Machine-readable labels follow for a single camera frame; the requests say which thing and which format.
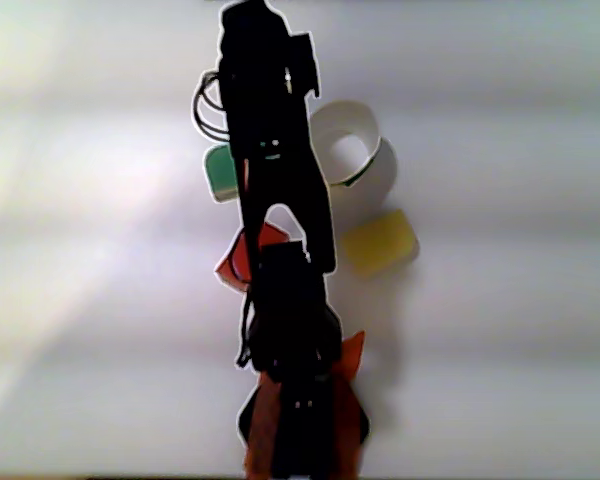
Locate red and white sponge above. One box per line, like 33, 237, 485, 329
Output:
214, 222, 292, 294

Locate green and white sponge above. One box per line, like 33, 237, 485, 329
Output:
202, 143, 245, 204

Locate white cup with green tape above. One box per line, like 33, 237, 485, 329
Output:
309, 99, 384, 190

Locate yellow and white sponge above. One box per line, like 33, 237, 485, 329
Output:
340, 208, 422, 280

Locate black cable bundle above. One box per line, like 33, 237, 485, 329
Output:
192, 68, 232, 142

